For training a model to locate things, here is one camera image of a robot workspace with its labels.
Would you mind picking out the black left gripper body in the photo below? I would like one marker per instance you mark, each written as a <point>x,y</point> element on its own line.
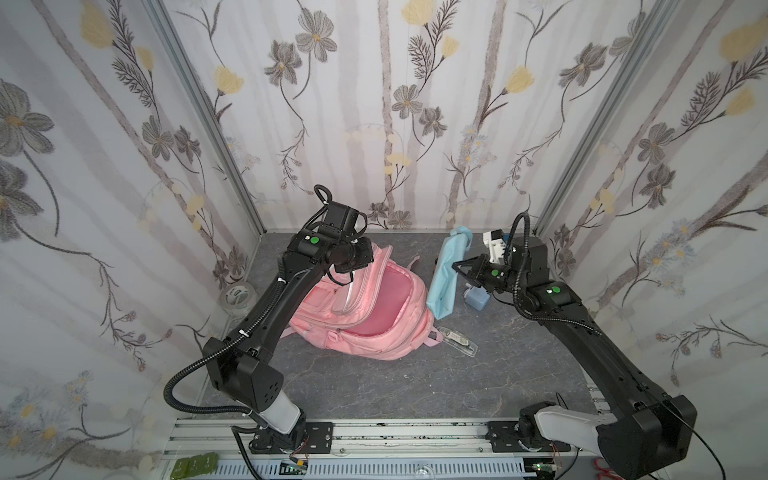
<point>359,255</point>

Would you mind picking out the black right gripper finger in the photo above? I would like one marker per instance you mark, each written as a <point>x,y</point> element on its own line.
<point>474,263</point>
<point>467,274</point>

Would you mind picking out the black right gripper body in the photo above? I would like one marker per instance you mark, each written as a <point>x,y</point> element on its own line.
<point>480,273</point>

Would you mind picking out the light blue cloth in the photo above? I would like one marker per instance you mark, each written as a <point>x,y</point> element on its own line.
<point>442,290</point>

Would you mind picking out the pink student backpack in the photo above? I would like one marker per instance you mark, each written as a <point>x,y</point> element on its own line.
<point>382,314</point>

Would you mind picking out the clear plastic pencil case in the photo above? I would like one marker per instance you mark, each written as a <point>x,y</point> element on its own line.
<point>458,341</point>

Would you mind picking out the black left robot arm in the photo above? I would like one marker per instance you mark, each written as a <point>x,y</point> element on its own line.
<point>329,245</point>

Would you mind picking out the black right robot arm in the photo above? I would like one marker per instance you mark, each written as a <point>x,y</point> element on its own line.
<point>646,429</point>

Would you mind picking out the light blue ink bottle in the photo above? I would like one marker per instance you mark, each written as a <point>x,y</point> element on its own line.
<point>476,297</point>

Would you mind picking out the clear tape roll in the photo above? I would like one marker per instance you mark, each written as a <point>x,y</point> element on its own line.
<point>238,299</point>

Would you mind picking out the green circuit board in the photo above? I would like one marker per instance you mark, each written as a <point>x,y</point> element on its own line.
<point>194,466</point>

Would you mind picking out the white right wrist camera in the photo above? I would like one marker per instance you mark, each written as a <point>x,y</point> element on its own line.
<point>498,246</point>

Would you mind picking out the aluminium mounting rail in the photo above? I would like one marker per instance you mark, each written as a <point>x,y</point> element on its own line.
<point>453,448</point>

